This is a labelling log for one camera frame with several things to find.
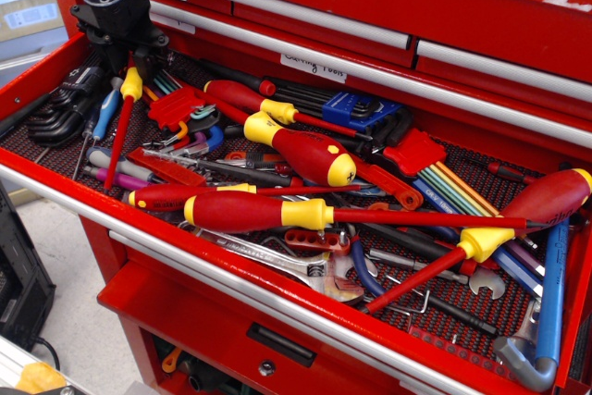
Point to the black box on floor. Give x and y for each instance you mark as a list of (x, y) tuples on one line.
[(27, 292)]

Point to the thin red screwdriver front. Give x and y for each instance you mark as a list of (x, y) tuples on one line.
[(172, 197)]

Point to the chrome adjustable wrench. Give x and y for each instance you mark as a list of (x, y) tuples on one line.
[(324, 273)]

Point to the red screwdriver rear middle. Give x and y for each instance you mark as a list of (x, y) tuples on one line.
[(241, 96)]

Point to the long red yellow screwdriver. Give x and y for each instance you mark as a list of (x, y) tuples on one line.
[(240, 211)]

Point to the large blue hex key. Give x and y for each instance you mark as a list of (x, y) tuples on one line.
[(550, 319)]

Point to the blue handled pliers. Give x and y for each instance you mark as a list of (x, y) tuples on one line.
[(363, 273)]

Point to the slim red yellow screwdriver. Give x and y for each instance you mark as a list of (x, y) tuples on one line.
[(131, 92)]

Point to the black hex key set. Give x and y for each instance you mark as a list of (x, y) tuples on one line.
[(70, 105)]

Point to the red holder coloured hex keys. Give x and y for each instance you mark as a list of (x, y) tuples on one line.
[(191, 123)]

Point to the blue holder hex key set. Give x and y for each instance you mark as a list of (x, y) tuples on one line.
[(384, 121)]

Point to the purple handled tool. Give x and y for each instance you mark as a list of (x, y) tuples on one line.
[(121, 180)]

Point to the grey blue handled screwdriver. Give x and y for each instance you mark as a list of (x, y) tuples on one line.
[(101, 157)]

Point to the red screwdriver right side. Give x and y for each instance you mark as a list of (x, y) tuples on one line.
[(547, 201)]

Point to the small red precision screwdriver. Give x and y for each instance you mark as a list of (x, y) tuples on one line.
[(502, 171)]

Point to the open end steel spanner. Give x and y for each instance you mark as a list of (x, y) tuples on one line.
[(474, 275)]

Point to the white drawer label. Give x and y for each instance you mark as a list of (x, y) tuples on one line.
[(327, 72)]

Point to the black red handled screwdriver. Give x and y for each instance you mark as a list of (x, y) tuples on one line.
[(264, 87)]

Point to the red flat tool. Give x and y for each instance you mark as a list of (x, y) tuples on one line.
[(406, 195)]

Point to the red bit holder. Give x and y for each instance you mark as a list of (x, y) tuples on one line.
[(316, 241)]

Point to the red tool chest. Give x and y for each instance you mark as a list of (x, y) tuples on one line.
[(370, 20)]

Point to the large stubby red screwdriver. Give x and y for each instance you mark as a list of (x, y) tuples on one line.
[(314, 156)]

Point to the blue white precision screwdriver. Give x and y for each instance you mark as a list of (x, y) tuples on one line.
[(96, 127)]

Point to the large grey hex key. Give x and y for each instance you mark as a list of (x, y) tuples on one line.
[(534, 365)]

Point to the red holder rainbow hex keys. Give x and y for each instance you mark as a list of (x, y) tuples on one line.
[(420, 157)]

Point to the yellow sponge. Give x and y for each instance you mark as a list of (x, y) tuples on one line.
[(40, 377)]

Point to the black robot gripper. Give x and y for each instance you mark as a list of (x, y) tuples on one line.
[(120, 26)]

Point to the red bit strip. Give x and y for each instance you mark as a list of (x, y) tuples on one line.
[(462, 353)]

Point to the open red drawer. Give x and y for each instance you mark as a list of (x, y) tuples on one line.
[(514, 88)]

